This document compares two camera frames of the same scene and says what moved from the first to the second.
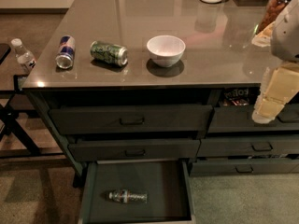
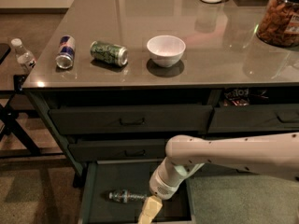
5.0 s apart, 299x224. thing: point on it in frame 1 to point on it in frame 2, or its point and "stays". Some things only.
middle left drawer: (174, 148) stays
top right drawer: (238, 119) stays
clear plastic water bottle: (124, 196) stays
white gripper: (286, 36) to (160, 187)
